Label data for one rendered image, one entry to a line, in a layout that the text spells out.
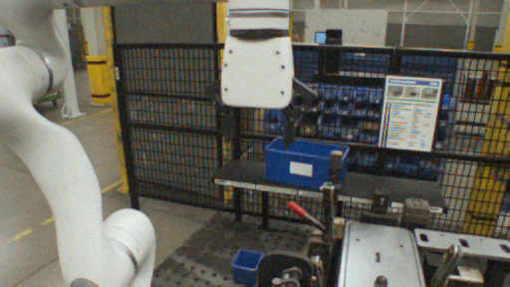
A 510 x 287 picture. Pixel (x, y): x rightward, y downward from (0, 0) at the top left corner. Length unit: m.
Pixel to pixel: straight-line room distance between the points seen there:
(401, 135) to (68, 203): 1.19
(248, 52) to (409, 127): 1.05
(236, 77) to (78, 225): 0.39
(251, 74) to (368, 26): 6.74
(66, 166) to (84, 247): 0.15
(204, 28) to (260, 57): 2.28
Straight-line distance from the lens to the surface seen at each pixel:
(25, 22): 0.63
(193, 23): 2.80
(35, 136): 0.63
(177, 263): 1.48
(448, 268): 0.98
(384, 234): 1.16
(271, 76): 0.47
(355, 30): 7.22
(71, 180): 0.66
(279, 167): 1.34
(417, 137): 1.46
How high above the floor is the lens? 1.61
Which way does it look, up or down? 19 degrees down
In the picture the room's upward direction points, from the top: straight up
